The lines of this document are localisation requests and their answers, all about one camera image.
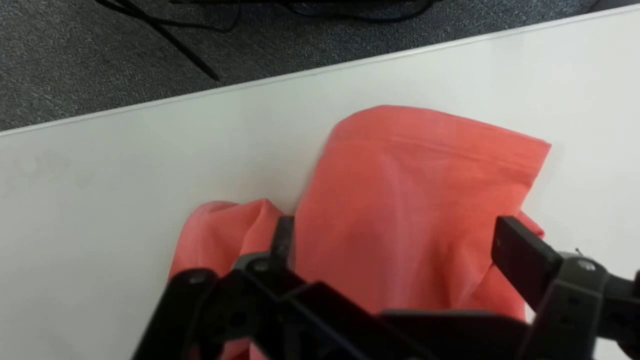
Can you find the black floor cables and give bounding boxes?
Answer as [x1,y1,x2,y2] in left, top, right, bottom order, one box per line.
[96,0,595,85]

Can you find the coral red printed shirt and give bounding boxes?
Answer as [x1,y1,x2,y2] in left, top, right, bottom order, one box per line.
[168,104,553,360]

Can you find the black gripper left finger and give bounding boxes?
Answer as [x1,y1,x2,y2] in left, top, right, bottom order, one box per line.
[129,214,428,360]

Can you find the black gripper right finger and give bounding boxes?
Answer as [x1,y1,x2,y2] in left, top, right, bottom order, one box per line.
[491,216,640,360]

